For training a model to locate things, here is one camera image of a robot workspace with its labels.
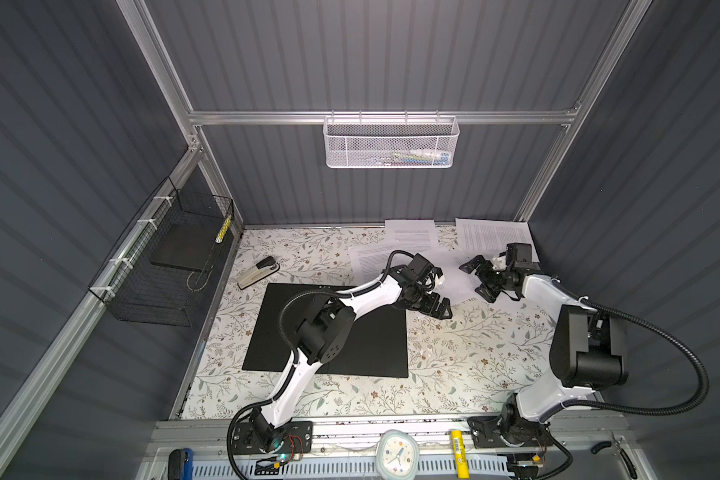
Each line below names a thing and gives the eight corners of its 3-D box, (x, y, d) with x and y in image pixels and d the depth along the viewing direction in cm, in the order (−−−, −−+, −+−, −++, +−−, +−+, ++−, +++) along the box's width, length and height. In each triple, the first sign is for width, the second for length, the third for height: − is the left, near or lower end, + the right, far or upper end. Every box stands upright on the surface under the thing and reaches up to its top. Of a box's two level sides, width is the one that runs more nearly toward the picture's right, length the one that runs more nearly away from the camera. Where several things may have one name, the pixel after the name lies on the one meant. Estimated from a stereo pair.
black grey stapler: (243, 294, 103) (238, 286, 100) (237, 286, 105) (232, 279, 102) (280, 269, 110) (277, 261, 106) (274, 262, 112) (271, 254, 108)
